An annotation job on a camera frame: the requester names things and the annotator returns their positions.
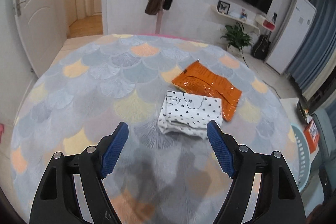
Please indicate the white tall refrigerator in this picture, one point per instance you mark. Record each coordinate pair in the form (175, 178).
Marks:
(291, 35)

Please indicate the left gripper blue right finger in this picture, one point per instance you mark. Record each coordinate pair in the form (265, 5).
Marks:
(221, 150)

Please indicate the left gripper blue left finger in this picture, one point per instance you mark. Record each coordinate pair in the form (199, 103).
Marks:
(110, 148)

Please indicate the teal sofa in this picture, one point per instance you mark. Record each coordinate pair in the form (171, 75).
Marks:
(326, 144)

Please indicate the orange snack bag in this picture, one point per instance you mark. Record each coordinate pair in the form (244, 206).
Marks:
(197, 79)

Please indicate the light blue plastic basket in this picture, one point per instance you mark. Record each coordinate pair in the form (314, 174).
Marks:
(303, 156)

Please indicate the orange cardboard box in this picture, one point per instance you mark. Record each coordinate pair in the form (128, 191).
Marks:
(312, 136)

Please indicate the white wavy lower shelf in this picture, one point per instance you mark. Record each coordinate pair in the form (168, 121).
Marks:
(242, 21)

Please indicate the dark metal bowl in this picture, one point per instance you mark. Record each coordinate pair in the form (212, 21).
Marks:
(302, 109)

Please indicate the black acoustic guitar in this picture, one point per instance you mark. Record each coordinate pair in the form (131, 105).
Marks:
(261, 48)

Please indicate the green potted plant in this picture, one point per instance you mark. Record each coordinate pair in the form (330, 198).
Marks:
(236, 39)

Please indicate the white heart pattern pouch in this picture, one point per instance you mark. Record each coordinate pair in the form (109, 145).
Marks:
(189, 113)

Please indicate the white room door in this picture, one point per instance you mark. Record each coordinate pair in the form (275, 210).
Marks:
(42, 30)

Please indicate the red white wall box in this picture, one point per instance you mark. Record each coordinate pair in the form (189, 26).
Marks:
(264, 22)

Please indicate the butterfly picture frame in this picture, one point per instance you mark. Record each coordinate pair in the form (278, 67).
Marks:
(223, 7)

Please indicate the blue window curtain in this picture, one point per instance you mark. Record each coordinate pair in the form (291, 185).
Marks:
(318, 46)

